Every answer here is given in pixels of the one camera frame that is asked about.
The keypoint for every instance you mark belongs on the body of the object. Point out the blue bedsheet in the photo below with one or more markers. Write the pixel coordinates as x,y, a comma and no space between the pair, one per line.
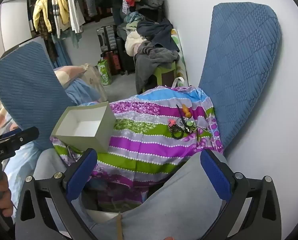
81,91

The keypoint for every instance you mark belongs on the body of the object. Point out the green shopping bag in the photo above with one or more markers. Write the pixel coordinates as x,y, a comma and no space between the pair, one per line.
104,72

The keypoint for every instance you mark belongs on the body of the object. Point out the teal hanging cloth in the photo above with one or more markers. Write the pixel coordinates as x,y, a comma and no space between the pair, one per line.
76,38

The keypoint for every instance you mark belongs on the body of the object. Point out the striped hanging garment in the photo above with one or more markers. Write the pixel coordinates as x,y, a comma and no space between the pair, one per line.
55,12

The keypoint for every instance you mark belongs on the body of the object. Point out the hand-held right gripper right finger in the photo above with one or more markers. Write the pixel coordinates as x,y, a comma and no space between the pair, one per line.
215,177

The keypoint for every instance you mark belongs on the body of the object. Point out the black suitcase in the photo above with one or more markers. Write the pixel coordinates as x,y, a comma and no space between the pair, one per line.
124,57

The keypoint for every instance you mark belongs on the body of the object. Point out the white hanging shirt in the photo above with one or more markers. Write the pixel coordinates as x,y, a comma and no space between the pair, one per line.
74,10

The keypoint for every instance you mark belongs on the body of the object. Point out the dark navy jacket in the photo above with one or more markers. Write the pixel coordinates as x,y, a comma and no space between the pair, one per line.
158,32

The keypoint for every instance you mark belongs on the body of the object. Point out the blue quilted cushion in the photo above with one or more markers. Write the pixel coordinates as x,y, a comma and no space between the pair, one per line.
238,67

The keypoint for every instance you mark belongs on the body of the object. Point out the striped floral cloth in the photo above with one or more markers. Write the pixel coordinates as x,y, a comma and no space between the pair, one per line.
151,142

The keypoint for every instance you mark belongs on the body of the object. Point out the pink beige pillow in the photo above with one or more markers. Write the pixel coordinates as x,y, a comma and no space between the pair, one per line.
69,73

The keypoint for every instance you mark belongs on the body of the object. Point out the green plastic stool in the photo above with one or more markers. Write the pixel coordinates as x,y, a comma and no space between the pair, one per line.
161,75

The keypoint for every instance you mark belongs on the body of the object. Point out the rolled floral mat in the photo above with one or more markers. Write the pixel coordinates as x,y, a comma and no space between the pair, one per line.
181,62

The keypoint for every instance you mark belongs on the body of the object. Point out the person's left hand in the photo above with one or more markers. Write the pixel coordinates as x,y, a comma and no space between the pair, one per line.
4,200

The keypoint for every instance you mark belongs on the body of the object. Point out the yellow hanging jacket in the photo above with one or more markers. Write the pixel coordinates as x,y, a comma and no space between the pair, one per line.
42,7
62,7

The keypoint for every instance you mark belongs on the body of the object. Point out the cream fleece garment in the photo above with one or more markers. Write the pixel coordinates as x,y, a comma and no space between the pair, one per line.
134,43

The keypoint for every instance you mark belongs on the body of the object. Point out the beige floral blanket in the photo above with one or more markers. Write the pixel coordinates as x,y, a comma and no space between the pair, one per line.
95,77

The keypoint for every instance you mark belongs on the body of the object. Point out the red suitcase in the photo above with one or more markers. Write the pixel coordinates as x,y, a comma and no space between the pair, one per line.
110,60

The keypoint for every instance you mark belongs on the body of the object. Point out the grey hoodie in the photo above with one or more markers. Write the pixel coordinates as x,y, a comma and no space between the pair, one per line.
154,55

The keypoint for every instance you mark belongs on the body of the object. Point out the grey cardboard box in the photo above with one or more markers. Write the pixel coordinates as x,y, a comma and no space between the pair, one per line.
99,136

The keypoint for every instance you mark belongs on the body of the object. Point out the blue ribbed cushion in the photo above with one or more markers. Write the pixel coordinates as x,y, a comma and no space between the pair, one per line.
26,87

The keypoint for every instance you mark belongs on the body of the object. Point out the dark plaid hanging shirt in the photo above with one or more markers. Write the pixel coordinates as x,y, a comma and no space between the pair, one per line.
47,42

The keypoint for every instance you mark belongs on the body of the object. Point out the orange hair clip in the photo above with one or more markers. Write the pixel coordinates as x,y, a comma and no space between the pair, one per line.
186,111

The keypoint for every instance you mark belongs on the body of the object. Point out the person's grey trouser leg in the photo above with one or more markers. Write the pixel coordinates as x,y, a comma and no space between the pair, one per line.
176,205

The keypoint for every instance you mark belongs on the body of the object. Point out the pile of jewelry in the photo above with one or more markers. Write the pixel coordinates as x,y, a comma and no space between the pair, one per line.
181,130

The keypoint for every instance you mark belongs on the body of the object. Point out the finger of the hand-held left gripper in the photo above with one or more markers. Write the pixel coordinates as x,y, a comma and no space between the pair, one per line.
21,137

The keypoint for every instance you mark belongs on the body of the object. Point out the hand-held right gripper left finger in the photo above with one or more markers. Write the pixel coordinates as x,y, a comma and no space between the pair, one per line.
81,176

